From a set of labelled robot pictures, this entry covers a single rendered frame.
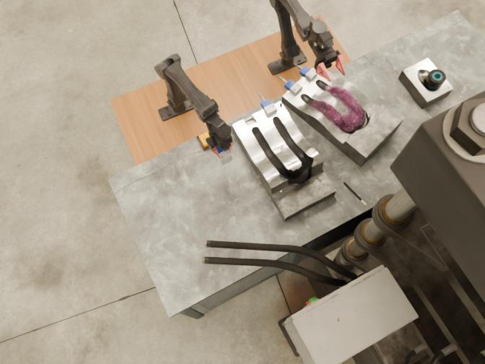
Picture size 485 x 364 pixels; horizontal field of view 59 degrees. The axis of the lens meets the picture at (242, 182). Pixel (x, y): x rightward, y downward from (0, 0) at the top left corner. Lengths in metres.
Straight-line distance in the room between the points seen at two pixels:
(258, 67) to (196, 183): 0.69
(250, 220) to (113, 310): 1.21
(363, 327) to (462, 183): 0.57
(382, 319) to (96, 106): 2.58
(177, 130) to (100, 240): 1.07
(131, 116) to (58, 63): 1.48
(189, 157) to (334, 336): 1.17
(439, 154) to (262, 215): 1.25
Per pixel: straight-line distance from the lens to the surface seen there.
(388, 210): 1.19
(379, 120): 2.07
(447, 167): 0.80
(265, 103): 2.05
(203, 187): 2.00
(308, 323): 1.21
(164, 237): 1.96
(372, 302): 1.24
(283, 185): 1.88
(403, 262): 1.47
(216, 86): 2.24
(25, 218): 3.16
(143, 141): 2.15
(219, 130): 1.69
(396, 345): 1.96
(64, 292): 2.94
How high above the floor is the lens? 2.67
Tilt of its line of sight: 70 degrees down
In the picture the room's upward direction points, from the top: 7 degrees counter-clockwise
